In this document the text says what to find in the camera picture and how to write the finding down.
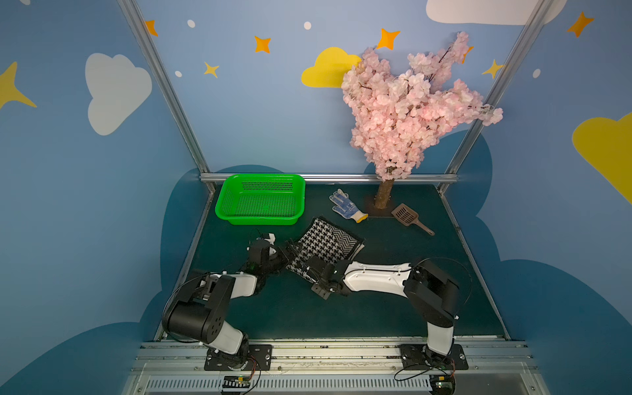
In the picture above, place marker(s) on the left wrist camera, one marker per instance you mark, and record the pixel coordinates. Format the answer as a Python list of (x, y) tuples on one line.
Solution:
[(269, 237)]

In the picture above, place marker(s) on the aluminium back frame bar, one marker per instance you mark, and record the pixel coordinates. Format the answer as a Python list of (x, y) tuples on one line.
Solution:
[(349, 178)]

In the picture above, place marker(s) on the black white patterned scarf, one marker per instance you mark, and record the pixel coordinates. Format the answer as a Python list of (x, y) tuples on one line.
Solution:
[(324, 240)]

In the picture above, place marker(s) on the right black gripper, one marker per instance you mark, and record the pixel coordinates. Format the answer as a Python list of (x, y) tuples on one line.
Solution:
[(316, 269)]

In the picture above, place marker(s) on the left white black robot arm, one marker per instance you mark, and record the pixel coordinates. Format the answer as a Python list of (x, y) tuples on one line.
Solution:
[(197, 310)]

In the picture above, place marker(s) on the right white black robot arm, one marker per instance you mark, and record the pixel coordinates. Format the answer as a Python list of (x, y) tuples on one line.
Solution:
[(430, 290)]

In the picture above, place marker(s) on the pink artificial blossom tree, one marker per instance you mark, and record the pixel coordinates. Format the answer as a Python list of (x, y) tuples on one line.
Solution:
[(399, 117)]

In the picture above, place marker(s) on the white blue work glove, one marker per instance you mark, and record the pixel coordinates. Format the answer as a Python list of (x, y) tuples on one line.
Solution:
[(344, 207)]

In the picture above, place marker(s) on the brown plastic slotted scoop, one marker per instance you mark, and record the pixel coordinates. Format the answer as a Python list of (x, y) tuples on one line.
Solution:
[(406, 216)]

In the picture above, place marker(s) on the aluminium front rail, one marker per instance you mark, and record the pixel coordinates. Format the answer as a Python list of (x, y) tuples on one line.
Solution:
[(362, 365)]

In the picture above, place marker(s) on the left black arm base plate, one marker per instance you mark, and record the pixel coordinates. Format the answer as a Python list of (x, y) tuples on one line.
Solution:
[(258, 356)]

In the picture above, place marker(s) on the green plastic basket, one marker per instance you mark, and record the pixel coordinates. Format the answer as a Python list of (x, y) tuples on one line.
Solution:
[(261, 199)]

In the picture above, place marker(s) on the right aluminium frame post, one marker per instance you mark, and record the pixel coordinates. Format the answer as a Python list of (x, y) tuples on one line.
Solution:
[(525, 41)]

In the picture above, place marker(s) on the left aluminium frame post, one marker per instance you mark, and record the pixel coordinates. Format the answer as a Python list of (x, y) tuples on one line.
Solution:
[(134, 17)]

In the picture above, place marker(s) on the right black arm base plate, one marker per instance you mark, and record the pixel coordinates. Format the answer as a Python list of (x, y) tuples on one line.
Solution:
[(420, 356)]

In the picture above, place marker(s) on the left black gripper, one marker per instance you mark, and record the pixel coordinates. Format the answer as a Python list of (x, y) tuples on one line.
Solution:
[(284, 252)]

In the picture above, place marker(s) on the aluminium frame post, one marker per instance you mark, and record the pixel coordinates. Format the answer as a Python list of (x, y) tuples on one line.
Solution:
[(525, 41), (134, 17)]

